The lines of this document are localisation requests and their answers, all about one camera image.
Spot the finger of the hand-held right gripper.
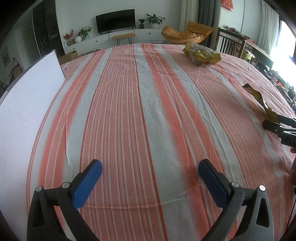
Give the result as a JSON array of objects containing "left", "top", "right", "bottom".
[
  {"left": 262, "top": 119, "right": 296, "bottom": 138},
  {"left": 276, "top": 115, "right": 296, "bottom": 128}
]

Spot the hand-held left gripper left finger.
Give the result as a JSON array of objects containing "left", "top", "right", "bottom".
[{"left": 26, "top": 159, "right": 103, "bottom": 241}]

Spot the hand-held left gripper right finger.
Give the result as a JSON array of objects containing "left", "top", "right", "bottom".
[{"left": 198, "top": 159, "right": 275, "bottom": 241}]

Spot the gold foil snack packet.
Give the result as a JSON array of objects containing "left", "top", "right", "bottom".
[{"left": 242, "top": 83, "right": 279, "bottom": 124}]

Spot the clear bag of green snacks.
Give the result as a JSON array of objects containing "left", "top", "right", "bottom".
[{"left": 182, "top": 42, "right": 222, "bottom": 67}]

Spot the row of bottles and jars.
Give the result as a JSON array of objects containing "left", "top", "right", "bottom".
[{"left": 252, "top": 60, "right": 296, "bottom": 107}]

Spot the wooden side table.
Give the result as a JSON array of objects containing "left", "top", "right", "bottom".
[{"left": 240, "top": 39, "right": 275, "bottom": 70}]

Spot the large window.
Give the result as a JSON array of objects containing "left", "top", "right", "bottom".
[{"left": 270, "top": 19, "right": 296, "bottom": 70}]

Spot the orange striped tablecloth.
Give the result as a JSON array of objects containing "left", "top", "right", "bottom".
[{"left": 26, "top": 43, "right": 296, "bottom": 241}]

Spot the dark wooden chair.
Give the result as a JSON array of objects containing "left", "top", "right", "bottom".
[{"left": 216, "top": 27, "right": 247, "bottom": 62}]

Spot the white curtain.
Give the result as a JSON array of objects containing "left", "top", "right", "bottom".
[{"left": 256, "top": 1, "right": 280, "bottom": 55}]

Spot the brown cardboard box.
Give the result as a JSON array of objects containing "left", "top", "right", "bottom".
[{"left": 58, "top": 50, "right": 79, "bottom": 65}]

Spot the orange lounge chair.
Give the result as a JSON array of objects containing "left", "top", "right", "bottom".
[{"left": 161, "top": 21, "right": 214, "bottom": 47}]

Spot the grey curtain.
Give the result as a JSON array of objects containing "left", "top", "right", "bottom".
[{"left": 198, "top": 0, "right": 220, "bottom": 49}]

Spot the white television cabinet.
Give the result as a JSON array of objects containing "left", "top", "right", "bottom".
[{"left": 63, "top": 28, "right": 164, "bottom": 55}]

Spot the red flower arrangement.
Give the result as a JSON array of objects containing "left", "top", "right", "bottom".
[{"left": 63, "top": 29, "right": 75, "bottom": 46}]

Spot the green plant in white vase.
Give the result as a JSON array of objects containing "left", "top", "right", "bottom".
[{"left": 74, "top": 26, "right": 93, "bottom": 43}]

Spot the wooden stool with metal legs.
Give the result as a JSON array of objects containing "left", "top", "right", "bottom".
[{"left": 112, "top": 33, "right": 137, "bottom": 46}]

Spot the dark display shelf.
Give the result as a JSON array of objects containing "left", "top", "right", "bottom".
[{"left": 32, "top": 0, "right": 65, "bottom": 58}]

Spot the black television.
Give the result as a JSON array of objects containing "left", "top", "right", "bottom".
[{"left": 95, "top": 9, "right": 136, "bottom": 34}]

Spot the framed wall picture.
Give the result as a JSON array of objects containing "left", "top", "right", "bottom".
[{"left": 1, "top": 46, "right": 11, "bottom": 68}]

